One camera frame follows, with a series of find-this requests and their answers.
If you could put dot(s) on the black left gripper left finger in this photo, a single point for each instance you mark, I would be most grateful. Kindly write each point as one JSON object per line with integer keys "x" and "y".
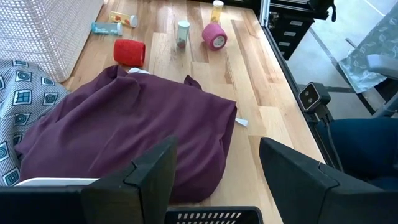
{"x": 149, "y": 186}

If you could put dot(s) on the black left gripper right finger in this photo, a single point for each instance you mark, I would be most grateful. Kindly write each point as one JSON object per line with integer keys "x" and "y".
{"x": 292, "y": 186}

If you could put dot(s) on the purple cloth garment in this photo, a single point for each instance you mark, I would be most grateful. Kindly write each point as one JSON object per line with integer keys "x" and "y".
{"x": 124, "y": 124}

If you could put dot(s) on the red bandage roll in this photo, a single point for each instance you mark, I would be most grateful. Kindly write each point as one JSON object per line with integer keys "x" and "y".
{"x": 129, "y": 53}

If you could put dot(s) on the green vial with red pills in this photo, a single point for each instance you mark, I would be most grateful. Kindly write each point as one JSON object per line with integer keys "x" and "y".
{"x": 183, "y": 32}

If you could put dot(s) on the pink bandage roll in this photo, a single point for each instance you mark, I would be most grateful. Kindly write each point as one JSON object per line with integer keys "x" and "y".
{"x": 211, "y": 35}

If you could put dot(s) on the blue vial with white pills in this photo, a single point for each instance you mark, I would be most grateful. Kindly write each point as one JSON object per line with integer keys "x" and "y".
{"x": 105, "y": 28}

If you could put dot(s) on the yellow vial with tan pills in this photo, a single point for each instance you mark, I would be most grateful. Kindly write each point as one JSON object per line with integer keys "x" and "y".
{"x": 217, "y": 12}

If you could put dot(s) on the white plastic bin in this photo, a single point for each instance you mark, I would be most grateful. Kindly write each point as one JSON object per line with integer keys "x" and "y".
{"x": 56, "y": 181}

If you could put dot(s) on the large white perforated basket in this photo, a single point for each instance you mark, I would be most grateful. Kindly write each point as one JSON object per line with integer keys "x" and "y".
{"x": 46, "y": 31}

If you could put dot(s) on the person's leg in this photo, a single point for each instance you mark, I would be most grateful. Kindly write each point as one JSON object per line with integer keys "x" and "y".
{"x": 367, "y": 146}

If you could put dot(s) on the grey cloth with square pattern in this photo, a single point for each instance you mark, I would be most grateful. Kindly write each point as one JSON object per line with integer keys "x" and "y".
{"x": 25, "y": 99}

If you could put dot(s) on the black drawer cabinet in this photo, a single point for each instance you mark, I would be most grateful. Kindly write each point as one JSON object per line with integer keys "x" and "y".
{"x": 289, "y": 34}

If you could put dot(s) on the grey chair armrest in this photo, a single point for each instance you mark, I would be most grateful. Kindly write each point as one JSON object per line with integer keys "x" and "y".
{"x": 382, "y": 63}

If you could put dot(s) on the grey leaf-patterned cloth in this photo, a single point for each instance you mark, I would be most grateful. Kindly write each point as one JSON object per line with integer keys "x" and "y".
{"x": 373, "y": 46}

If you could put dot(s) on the black table-level camera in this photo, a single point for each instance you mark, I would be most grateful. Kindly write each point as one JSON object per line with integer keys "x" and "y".
{"x": 311, "y": 96}

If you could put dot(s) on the black table edge rail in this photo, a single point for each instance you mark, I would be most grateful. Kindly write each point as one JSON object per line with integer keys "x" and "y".
{"x": 291, "y": 77}

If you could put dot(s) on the silver aluminium frame post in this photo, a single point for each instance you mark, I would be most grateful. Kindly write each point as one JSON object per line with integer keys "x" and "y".
{"x": 265, "y": 9}

